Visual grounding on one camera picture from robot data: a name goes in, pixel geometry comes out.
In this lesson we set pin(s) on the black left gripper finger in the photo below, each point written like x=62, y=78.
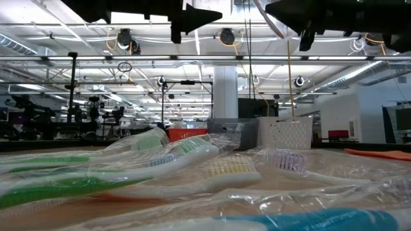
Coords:
x=199, y=16

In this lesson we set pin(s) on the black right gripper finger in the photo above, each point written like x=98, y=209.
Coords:
x=289, y=13

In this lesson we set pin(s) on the blue toothbrush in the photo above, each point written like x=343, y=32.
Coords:
x=321, y=219
x=163, y=159

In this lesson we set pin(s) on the purple toothbrush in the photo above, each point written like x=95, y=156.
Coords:
x=290, y=162

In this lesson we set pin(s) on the orange toothbrush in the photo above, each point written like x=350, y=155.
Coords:
x=231, y=183

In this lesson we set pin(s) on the background black robot arm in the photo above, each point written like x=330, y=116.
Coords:
x=30, y=110
x=94, y=109

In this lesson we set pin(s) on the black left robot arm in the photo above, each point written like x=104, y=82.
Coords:
x=86, y=8

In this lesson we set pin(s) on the long ceiling light strip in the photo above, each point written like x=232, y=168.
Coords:
x=273, y=58

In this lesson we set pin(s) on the white building column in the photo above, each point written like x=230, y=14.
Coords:
x=224, y=93

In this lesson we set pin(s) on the black display panel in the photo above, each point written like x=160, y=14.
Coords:
x=253, y=107

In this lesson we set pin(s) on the red box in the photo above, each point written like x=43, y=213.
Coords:
x=337, y=133

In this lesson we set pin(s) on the black framed screen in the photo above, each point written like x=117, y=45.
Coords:
x=403, y=120

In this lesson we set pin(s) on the orange plastic bin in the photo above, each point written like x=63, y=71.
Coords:
x=187, y=134

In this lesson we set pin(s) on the grey plastic bin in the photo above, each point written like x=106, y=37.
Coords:
x=234, y=131

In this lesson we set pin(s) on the white perforated plastic basket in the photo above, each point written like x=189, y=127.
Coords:
x=285, y=134

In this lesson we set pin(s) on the flat orange plastic lid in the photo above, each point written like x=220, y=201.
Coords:
x=385, y=155

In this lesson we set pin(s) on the silver ventilation duct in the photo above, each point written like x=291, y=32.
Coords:
x=353, y=75
x=16, y=45

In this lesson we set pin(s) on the black rectangular stand frame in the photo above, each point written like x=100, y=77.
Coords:
x=187, y=82

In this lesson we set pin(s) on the black aluminium table frame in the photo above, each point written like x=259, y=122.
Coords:
x=64, y=144

